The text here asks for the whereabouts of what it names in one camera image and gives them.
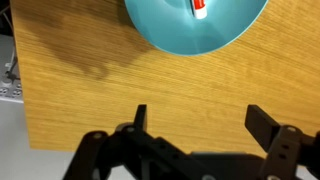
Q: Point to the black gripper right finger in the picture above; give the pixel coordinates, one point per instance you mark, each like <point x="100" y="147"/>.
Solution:
<point x="286" y="146"/>

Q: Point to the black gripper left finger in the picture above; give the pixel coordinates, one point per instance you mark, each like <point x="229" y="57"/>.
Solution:
<point x="130" y="146"/>

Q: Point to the red and white marker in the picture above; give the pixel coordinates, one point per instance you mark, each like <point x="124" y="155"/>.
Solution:
<point x="199" y="9"/>

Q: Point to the teal bowl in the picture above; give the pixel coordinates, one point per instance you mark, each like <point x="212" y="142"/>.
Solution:
<point x="170" y="25"/>

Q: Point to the white power strip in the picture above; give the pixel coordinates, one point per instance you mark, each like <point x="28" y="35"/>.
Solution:
<point x="11" y="91"/>

